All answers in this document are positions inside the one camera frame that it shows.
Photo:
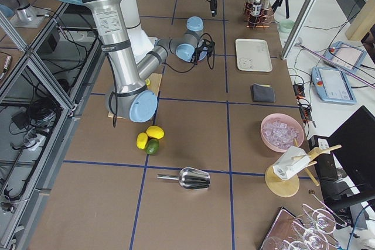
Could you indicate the yellow lemon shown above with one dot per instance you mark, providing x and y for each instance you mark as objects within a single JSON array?
[
  {"x": 155, "y": 132},
  {"x": 142, "y": 140}
]

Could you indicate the green bowl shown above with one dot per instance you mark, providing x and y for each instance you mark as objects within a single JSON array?
[{"x": 285, "y": 25}]

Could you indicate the wooden cutting board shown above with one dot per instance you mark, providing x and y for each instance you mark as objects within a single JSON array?
[{"x": 139, "y": 106}]

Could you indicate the wooden cup stand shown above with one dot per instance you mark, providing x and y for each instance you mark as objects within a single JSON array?
[{"x": 288, "y": 188}]

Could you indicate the grey folded cloth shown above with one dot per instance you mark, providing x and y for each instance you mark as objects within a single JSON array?
[{"x": 262, "y": 93}]

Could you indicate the aluminium frame post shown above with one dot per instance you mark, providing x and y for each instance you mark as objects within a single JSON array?
[{"x": 299, "y": 23}]

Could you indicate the cream bear tray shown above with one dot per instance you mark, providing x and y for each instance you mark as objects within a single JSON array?
[{"x": 253, "y": 55}]

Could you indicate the metal ice scoop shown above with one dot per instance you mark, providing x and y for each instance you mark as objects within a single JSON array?
[{"x": 190, "y": 178}]

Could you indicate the blue teach pendant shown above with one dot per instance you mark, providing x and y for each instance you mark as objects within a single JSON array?
[
  {"x": 332, "y": 86},
  {"x": 346, "y": 56}
]

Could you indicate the wine glasses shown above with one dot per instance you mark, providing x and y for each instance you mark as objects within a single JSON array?
[{"x": 312, "y": 229}]

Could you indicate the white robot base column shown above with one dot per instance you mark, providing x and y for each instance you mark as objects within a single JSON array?
[{"x": 141, "y": 43}]

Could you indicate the white paper cup carton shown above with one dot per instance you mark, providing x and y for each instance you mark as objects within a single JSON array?
[{"x": 290, "y": 163}]

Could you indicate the pink bowl of ice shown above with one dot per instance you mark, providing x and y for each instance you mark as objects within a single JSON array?
[{"x": 280, "y": 131}]

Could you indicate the copper wire bottle rack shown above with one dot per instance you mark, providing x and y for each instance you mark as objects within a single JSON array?
[{"x": 264, "y": 20}]

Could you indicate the green lime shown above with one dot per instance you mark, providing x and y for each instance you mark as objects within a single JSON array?
[{"x": 152, "y": 146}]

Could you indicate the black monitor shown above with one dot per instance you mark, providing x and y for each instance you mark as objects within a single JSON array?
[{"x": 356, "y": 156}]

